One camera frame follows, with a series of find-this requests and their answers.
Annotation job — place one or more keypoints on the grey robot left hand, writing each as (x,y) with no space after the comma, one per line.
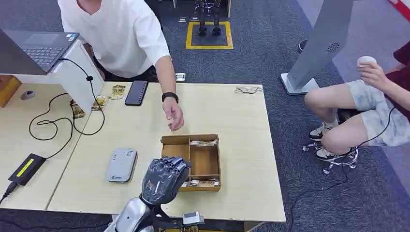
(163,182)

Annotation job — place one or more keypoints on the person's hand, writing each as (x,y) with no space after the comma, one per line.
(174,113)

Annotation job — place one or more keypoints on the grey card reader device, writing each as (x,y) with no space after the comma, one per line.
(121,165)

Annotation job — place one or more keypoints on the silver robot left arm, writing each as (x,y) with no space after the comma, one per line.
(133,214)

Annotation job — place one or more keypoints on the black wrist watch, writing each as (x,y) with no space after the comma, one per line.
(169,96)

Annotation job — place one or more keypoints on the silver floor socket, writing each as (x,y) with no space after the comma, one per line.
(180,76)

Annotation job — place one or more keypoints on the card stack with yellow edges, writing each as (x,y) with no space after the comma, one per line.
(201,183)

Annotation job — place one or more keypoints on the card stack with pale edges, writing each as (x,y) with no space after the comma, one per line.
(203,143)

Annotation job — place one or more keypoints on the black smartphone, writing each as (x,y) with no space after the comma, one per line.
(136,93)

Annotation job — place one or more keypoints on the wooden card box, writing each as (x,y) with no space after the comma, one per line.
(205,161)

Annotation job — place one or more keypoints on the person in white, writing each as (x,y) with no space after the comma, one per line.
(118,35)

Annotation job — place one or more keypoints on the dark yellow printed card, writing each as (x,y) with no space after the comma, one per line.
(77,110)

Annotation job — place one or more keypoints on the black standing robot legs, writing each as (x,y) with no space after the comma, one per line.
(202,19)

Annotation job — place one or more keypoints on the white laptop stand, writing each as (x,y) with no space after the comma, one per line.
(75,80)

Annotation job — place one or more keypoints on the black power adapter yellow label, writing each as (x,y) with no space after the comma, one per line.
(27,169)

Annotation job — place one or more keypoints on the black round floor object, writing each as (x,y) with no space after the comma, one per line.
(301,46)

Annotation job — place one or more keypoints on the dark grey laptop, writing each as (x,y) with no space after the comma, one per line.
(41,51)

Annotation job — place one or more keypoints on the small grey round device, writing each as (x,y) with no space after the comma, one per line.
(28,94)

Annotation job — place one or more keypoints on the grey slanted pillar stand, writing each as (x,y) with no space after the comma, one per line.
(320,41)

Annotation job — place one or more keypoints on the brown wooden box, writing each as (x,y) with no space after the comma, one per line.
(8,89)

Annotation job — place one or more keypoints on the chrome swivel stool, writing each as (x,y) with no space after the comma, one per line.
(344,158)

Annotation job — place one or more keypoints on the seated person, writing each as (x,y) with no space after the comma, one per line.
(368,109)

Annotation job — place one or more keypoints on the pale rounded handheld object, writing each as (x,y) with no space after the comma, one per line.
(366,60)

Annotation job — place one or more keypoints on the seated person's hand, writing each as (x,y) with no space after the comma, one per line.
(373,75)

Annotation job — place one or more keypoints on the red floor strip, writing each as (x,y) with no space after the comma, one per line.
(402,8)

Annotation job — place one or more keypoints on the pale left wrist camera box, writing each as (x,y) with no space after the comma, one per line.
(193,218)

